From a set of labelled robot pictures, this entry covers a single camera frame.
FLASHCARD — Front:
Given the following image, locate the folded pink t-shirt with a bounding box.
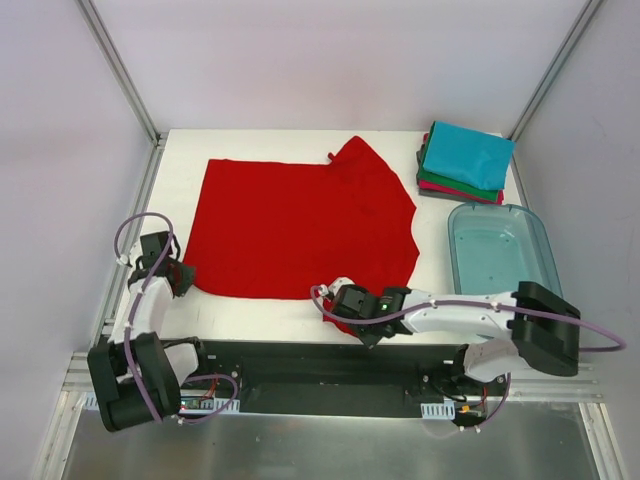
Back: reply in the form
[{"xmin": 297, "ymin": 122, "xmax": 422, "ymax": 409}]
[{"xmin": 417, "ymin": 180, "xmax": 504, "ymax": 205}]

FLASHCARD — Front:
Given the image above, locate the left white cable duct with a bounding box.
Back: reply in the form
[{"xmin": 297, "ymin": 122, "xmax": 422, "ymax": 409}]
[{"xmin": 82, "ymin": 392, "xmax": 241, "ymax": 416}]

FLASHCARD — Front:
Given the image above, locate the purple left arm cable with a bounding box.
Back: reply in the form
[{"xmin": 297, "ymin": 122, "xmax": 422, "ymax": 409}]
[{"xmin": 114, "ymin": 212, "xmax": 241, "ymax": 426}]

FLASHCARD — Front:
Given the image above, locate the front aluminium rail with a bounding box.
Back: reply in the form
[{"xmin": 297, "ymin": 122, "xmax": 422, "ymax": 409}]
[{"xmin": 62, "ymin": 352, "xmax": 601, "ymax": 401}]

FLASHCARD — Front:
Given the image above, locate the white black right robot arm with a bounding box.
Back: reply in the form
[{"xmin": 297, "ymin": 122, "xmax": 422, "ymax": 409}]
[{"xmin": 314, "ymin": 277, "xmax": 580, "ymax": 395}]

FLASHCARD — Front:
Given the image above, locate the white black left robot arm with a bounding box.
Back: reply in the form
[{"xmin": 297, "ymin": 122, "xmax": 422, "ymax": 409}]
[{"xmin": 87, "ymin": 231, "xmax": 212, "ymax": 432}]

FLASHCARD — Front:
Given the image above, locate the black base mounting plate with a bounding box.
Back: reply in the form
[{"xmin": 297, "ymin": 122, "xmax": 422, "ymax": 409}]
[{"xmin": 180, "ymin": 337, "xmax": 505, "ymax": 418}]

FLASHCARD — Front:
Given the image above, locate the right aluminium frame post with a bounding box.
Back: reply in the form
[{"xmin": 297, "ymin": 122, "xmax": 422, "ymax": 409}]
[{"xmin": 507, "ymin": 0, "xmax": 609, "ymax": 144}]

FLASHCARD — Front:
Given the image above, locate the red t-shirt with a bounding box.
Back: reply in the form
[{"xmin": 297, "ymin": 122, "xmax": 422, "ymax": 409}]
[{"xmin": 182, "ymin": 135, "xmax": 420, "ymax": 336}]

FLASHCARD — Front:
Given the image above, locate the white cable duct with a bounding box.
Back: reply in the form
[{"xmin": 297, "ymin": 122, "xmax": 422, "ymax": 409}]
[
  {"xmin": 420, "ymin": 402, "xmax": 456, "ymax": 421},
  {"xmin": 82, "ymin": 392, "xmax": 241, "ymax": 416}
]

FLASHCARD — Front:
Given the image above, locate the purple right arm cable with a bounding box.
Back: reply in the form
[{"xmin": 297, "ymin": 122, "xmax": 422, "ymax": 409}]
[{"xmin": 309, "ymin": 284, "xmax": 627, "ymax": 436}]

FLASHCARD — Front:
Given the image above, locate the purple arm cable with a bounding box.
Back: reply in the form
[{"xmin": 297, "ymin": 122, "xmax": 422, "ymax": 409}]
[
  {"xmin": 309, "ymin": 284, "xmax": 627, "ymax": 436},
  {"xmin": 114, "ymin": 212, "xmax": 241, "ymax": 426}
]

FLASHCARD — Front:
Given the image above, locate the right white cable duct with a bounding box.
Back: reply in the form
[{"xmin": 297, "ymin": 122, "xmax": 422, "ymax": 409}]
[{"xmin": 420, "ymin": 402, "xmax": 456, "ymax": 421}]

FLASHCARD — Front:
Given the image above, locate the translucent blue plastic bin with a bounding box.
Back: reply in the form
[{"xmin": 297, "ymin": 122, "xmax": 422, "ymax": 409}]
[{"xmin": 448, "ymin": 203, "xmax": 563, "ymax": 296}]

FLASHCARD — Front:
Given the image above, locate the folded cyan t-shirt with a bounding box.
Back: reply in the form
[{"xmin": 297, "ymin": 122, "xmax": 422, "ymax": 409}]
[{"xmin": 420, "ymin": 121, "xmax": 516, "ymax": 191}]

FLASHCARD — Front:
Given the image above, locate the left aluminium frame post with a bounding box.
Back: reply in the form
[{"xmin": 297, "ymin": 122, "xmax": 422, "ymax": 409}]
[{"xmin": 74, "ymin": 0, "xmax": 169, "ymax": 147}]

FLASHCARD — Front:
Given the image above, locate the aluminium frame post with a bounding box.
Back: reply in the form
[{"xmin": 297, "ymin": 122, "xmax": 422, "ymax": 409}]
[
  {"xmin": 74, "ymin": 0, "xmax": 169, "ymax": 147},
  {"xmin": 507, "ymin": 0, "xmax": 609, "ymax": 144}
]

